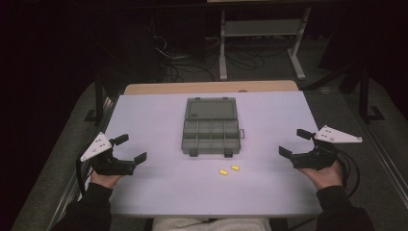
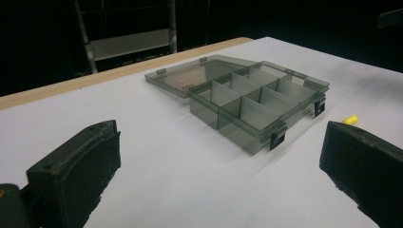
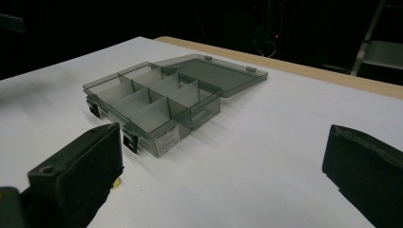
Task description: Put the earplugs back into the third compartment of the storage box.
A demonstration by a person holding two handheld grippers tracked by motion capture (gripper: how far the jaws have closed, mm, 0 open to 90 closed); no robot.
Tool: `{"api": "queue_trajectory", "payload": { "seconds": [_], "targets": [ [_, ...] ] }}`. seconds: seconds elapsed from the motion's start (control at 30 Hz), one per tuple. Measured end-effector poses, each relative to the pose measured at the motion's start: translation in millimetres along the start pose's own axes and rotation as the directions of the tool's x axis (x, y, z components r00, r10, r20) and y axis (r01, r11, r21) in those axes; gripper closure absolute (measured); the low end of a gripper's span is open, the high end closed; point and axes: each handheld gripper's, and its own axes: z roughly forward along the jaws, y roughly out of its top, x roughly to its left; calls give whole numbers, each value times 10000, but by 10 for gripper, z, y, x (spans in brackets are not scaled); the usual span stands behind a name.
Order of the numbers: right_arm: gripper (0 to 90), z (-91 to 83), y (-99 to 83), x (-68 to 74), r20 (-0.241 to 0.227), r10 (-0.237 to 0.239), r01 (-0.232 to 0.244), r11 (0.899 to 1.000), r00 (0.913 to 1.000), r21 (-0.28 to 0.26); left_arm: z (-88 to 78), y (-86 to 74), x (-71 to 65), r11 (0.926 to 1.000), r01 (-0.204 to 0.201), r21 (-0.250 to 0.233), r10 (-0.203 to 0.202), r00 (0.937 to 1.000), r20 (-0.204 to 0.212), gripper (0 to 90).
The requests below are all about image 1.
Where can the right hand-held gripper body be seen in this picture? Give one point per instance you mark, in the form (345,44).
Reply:
(312,160)

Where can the person's right hand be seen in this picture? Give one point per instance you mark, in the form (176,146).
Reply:
(325,178)

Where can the black metal stand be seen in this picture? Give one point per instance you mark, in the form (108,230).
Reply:
(365,96)
(98,102)

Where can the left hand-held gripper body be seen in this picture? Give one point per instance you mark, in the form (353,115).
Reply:
(110,166)

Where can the light wooden table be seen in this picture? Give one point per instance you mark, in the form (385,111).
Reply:
(208,87)

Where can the grey plastic compartment box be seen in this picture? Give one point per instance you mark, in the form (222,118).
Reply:
(211,134)

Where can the white metal stand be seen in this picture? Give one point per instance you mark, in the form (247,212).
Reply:
(263,28)

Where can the person's left hand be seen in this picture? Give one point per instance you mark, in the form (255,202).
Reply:
(104,180)

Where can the small yellow plug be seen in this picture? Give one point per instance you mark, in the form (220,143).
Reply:
(223,172)
(235,167)

